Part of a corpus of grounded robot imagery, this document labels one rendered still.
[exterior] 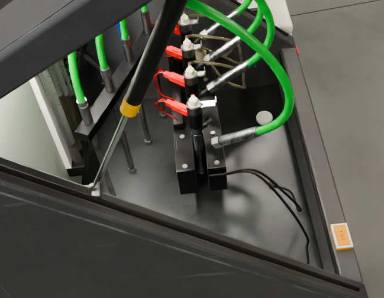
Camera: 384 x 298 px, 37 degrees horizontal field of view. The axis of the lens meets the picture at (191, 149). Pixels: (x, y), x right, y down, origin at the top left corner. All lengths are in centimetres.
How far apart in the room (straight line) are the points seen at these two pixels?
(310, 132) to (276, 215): 19
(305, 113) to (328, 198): 22
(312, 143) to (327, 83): 149
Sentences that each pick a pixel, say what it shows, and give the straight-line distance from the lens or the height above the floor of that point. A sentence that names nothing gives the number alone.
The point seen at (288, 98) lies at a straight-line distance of 87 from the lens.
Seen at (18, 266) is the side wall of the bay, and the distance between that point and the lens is 83.
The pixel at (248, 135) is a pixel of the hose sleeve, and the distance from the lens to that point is 95.
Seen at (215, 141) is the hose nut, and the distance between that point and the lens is 99.
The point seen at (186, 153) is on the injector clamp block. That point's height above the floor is 98.
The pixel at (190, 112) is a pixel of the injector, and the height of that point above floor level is 111.
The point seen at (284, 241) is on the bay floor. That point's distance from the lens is 123.
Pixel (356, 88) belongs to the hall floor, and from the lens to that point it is 270.
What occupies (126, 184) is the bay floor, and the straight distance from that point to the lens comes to 133.
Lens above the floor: 190
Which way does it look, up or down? 51 degrees down
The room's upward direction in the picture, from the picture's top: 8 degrees counter-clockwise
